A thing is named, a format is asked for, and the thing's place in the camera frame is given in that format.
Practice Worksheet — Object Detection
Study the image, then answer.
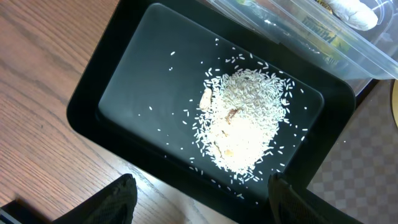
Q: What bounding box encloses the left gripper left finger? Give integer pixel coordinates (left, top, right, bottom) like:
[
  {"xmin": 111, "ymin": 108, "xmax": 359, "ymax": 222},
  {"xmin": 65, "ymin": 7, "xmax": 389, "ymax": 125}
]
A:
[{"xmin": 53, "ymin": 174, "xmax": 137, "ymax": 224}]

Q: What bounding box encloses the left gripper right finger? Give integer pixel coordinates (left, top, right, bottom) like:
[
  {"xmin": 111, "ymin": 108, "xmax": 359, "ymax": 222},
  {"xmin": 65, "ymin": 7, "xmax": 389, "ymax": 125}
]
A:
[{"xmin": 267, "ymin": 172, "xmax": 364, "ymax": 224}]

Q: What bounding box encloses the yellow plate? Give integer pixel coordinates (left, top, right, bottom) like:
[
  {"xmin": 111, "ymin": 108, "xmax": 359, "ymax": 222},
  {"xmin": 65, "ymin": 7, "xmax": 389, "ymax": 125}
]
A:
[{"xmin": 391, "ymin": 80, "xmax": 398, "ymax": 126}]

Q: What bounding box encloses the green orange snack wrapper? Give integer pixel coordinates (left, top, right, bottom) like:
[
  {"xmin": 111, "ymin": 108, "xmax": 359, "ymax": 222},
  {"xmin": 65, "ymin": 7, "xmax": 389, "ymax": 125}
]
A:
[{"xmin": 295, "ymin": 1, "xmax": 350, "ymax": 67}]

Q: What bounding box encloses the white tissue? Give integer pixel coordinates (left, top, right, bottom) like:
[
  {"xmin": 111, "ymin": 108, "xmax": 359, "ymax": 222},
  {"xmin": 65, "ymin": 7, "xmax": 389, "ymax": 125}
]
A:
[{"xmin": 325, "ymin": 0, "xmax": 378, "ymax": 31}]

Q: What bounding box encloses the black waste tray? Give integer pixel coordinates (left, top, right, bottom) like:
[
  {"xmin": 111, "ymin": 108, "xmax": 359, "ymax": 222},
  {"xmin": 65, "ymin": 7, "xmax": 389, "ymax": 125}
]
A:
[{"xmin": 67, "ymin": 1, "xmax": 356, "ymax": 223}]

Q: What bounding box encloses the dark brown serving tray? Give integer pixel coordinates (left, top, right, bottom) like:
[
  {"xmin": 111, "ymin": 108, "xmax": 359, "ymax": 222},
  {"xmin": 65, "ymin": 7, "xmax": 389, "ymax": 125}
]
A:
[{"xmin": 308, "ymin": 80, "xmax": 397, "ymax": 223}]

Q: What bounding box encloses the spilled rice pile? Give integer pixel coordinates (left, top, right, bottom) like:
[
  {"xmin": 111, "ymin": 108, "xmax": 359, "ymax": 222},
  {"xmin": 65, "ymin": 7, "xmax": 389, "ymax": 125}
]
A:
[{"xmin": 136, "ymin": 37, "xmax": 309, "ymax": 206}]

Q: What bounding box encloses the lower clear plastic bin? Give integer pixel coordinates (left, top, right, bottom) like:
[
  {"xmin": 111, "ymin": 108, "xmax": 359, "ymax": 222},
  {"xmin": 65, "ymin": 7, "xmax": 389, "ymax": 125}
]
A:
[{"xmin": 345, "ymin": 78, "xmax": 373, "ymax": 96}]

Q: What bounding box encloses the clear plastic bin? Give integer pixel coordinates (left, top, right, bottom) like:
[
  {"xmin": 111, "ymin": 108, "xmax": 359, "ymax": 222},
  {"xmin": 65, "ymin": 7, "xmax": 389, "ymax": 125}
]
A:
[
  {"xmin": 345, "ymin": 78, "xmax": 373, "ymax": 96},
  {"xmin": 209, "ymin": 0, "xmax": 397, "ymax": 80}
]

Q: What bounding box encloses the upper clear plastic bin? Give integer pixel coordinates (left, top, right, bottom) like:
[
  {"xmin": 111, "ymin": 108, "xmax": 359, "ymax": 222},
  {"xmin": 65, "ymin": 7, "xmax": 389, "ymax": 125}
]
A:
[{"xmin": 209, "ymin": 0, "xmax": 397, "ymax": 80}]

